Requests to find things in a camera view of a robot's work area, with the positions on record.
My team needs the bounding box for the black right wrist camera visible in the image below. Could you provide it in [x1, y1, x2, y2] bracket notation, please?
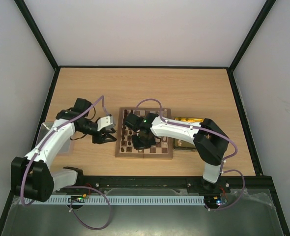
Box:
[123, 113, 144, 132]

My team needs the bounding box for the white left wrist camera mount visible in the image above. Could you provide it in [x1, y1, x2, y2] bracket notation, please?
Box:
[96, 115, 116, 131]

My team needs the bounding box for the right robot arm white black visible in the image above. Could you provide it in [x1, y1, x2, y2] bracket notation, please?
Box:
[124, 113, 229, 193]

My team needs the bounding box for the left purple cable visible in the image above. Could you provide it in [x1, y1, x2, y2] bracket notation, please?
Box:
[19, 95, 112, 231]

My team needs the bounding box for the gold metal tray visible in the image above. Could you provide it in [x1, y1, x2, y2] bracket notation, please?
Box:
[174, 117, 204, 151]

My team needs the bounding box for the wooden folding chess board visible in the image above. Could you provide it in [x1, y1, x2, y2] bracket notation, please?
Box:
[115, 107, 173, 159]

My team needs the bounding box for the black frame rail front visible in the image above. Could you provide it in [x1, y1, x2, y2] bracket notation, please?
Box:
[13, 174, 275, 192]

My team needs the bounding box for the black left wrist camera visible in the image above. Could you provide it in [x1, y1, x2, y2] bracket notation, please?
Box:
[71, 98, 92, 114]

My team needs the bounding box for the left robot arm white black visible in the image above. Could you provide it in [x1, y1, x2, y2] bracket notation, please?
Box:
[11, 110, 113, 206]

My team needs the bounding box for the clear plastic container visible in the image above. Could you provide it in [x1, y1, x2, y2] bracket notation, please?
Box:
[38, 121, 74, 156]

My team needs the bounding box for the grey slotted cable duct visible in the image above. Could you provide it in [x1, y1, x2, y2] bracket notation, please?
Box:
[33, 195, 204, 206]

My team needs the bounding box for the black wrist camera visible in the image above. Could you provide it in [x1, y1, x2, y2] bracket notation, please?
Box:
[123, 113, 144, 132]
[71, 98, 92, 114]

